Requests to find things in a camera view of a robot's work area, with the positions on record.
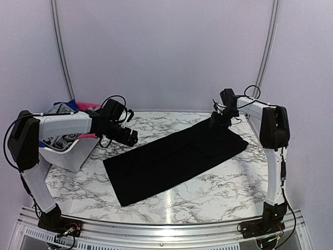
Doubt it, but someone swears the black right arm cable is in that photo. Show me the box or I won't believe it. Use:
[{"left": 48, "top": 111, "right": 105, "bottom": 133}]
[{"left": 228, "top": 84, "right": 262, "bottom": 123}]

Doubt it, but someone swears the blue garment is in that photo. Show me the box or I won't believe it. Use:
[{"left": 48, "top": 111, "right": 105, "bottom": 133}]
[{"left": 39, "top": 98, "right": 79, "bottom": 149}]

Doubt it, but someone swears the right aluminium corner post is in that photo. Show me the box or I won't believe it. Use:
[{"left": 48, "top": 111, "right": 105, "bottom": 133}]
[{"left": 254, "top": 1, "right": 280, "bottom": 89}]

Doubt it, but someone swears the grey garment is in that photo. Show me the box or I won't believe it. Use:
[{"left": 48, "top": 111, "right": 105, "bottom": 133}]
[{"left": 43, "top": 103, "right": 81, "bottom": 153}]

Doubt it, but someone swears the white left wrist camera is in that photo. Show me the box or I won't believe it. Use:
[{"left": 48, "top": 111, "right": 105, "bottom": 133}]
[{"left": 125, "top": 109, "right": 134, "bottom": 122}]

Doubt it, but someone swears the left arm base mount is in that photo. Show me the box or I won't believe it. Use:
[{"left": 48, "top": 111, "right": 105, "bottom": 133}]
[{"left": 37, "top": 217, "right": 83, "bottom": 238}]

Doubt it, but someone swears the pink garment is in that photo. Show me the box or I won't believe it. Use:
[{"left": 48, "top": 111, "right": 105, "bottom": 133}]
[{"left": 76, "top": 102, "right": 100, "bottom": 140}]

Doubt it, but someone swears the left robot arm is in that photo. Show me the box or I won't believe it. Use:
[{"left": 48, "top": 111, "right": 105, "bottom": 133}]
[{"left": 3, "top": 96, "right": 138, "bottom": 232}]

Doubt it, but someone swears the white plastic laundry basket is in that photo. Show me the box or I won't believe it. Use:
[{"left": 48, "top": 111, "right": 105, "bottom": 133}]
[{"left": 39, "top": 136, "right": 98, "bottom": 173}]

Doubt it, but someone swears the aluminium front frame rail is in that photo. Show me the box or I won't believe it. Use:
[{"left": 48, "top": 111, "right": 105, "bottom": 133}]
[{"left": 9, "top": 207, "right": 313, "bottom": 249}]

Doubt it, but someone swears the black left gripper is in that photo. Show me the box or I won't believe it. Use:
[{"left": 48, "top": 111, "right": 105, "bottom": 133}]
[{"left": 100, "top": 121, "right": 138, "bottom": 147}]

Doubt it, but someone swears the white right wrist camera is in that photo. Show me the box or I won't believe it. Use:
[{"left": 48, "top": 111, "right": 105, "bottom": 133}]
[{"left": 212, "top": 99, "right": 222, "bottom": 113}]

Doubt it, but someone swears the black t-shirt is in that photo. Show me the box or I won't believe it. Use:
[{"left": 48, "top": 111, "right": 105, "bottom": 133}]
[{"left": 103, "top": 119, "right": 248, "bottom": 207}]

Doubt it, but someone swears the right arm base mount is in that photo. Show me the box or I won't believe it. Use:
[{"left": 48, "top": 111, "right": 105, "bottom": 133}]
[{"left": 237, "top": 219, "right": 285, "bottom": 239}]

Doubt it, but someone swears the left aluminium corner post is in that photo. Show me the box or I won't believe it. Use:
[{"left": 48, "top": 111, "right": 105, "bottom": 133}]
[{"left": 49, "top": 0, "right": 75, "bottom": 100}]

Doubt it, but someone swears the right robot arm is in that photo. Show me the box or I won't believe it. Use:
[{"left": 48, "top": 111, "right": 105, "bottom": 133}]
[{"left": 211, "top": 88, "right": 290, "bottom": 233}]

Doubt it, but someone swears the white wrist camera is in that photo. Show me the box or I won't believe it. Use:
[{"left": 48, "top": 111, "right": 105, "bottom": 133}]
[
  {"left": 125, "top": 109, "right": 134, "bottom": 122},
  {"left": 212, "top": 99, "right": 222, "bottom": 113}
]

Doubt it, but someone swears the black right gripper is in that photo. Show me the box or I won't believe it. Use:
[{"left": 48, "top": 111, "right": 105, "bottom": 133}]
[{"left": 209, "top": 107, "right": 238, "bottom": 129}]

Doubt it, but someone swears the aluminium corner post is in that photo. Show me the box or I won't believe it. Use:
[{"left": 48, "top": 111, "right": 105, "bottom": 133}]
[
  {"left": 49, "top": 0, "right": 75, "bottom": 100},
  {"left": 254, "top": 1, "right": 280, "bottom": 89}
]

